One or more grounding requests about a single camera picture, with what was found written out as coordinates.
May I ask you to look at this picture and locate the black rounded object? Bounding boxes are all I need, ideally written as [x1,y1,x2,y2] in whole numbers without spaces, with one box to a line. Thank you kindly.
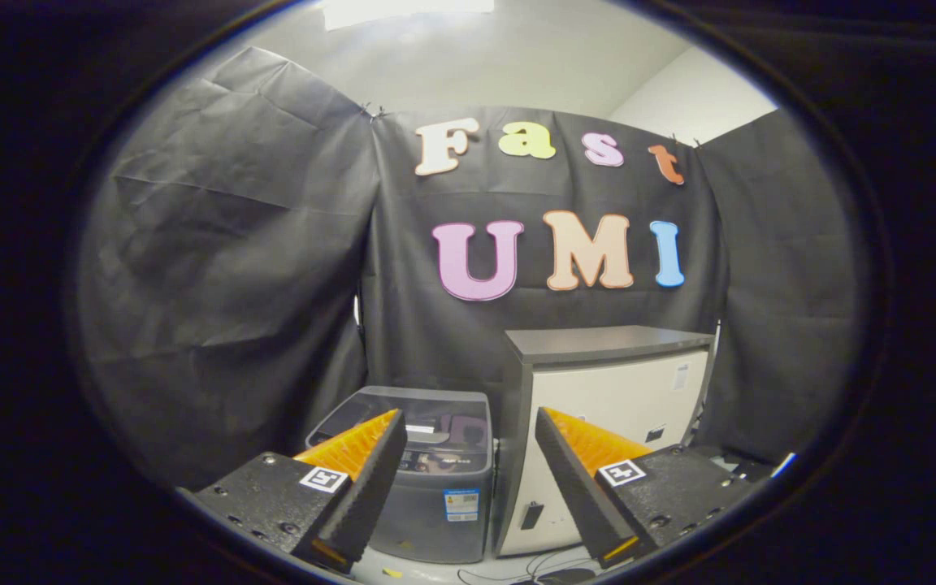
[537,567,599,585]

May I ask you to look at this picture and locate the black flat box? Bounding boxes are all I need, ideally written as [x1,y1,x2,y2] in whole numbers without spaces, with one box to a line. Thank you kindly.
[691,443,778,482]

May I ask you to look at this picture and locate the black floor cables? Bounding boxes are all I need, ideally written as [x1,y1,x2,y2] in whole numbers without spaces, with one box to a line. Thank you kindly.
[458,548,599,585]

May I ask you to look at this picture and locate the black backdrop cloth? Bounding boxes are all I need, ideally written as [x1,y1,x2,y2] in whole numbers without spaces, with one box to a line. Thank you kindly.
[78,47,867,488]

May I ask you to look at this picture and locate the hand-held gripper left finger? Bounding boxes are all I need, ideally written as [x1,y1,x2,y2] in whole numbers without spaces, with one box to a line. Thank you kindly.
[180,408,409,574]

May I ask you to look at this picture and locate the white cabinet with grey top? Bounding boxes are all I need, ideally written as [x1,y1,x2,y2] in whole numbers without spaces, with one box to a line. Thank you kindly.
[494,325,717,557]

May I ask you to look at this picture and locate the grey washing machine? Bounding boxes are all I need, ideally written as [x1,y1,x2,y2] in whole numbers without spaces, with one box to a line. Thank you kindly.
[305,386,495,565]

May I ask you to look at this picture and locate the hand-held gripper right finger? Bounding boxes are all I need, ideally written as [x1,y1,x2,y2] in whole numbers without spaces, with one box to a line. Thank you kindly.
[535,405,755,570]

